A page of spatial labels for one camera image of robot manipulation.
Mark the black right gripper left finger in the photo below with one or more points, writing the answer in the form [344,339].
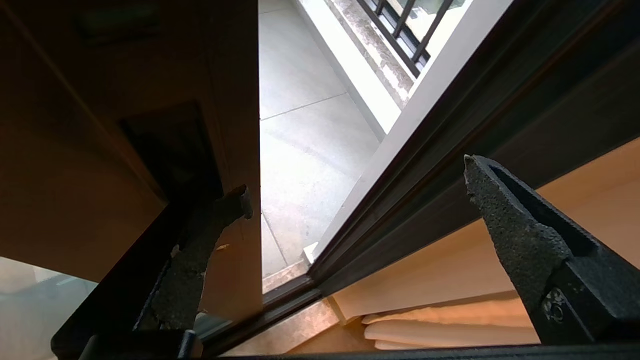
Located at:
[200,250]

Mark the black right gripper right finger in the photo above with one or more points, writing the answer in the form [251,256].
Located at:
[530,240]

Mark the sliding glass door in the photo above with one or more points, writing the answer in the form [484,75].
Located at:
[125,125]

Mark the short grey stone window sill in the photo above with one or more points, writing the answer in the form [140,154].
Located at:
[375,50]

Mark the narrow black window railing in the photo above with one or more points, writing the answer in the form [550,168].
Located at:
[400,30]

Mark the dark door frame with track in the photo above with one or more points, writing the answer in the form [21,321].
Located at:
[475,125]

